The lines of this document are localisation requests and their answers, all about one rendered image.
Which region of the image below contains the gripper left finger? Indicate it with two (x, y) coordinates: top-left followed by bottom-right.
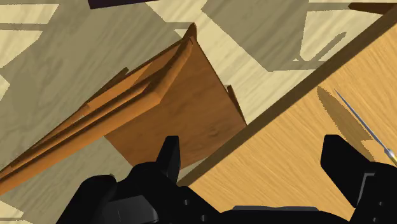
(56, 135), (223, 224)

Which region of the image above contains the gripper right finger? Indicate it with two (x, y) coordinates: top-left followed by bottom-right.
(320, 134), (397, 224)

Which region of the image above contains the thin silver metal tool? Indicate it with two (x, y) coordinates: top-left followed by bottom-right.
(333, 89), (397, 167)

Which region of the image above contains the dark robot stand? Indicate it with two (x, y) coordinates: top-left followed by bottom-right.
(87, 0), (153, 10)

